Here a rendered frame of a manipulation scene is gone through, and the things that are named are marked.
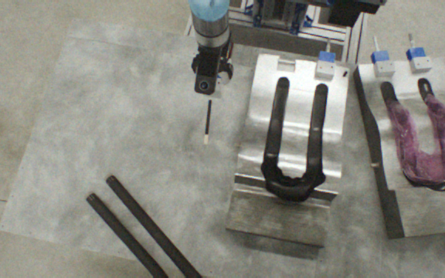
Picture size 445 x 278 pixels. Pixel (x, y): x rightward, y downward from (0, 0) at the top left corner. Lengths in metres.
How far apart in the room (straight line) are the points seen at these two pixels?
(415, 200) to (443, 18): 1.63
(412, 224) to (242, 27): 1.29
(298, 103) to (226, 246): 0.44
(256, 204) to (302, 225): 0.13
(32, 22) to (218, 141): 1.65
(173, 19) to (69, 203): 1.40
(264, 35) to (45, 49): 1.20
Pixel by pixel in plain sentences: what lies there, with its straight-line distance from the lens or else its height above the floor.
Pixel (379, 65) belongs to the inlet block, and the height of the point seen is 0.88.
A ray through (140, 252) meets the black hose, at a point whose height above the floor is 0.87.
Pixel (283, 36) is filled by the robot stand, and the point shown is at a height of 0.21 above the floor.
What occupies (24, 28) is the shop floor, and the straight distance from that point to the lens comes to 2.57.
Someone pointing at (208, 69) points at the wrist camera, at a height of 1.11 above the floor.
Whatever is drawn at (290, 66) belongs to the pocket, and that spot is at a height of 0.86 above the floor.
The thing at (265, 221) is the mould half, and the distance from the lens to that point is 1.07.
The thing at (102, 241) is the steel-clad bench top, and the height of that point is 0.80.
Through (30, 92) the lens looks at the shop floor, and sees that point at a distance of 2.36.
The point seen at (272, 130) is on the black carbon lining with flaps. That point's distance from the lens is 1.09.
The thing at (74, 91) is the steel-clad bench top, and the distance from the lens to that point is 1.32.
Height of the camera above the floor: 1.92
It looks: 73 degrees down
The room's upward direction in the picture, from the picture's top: 5 degrees counter-clockwise
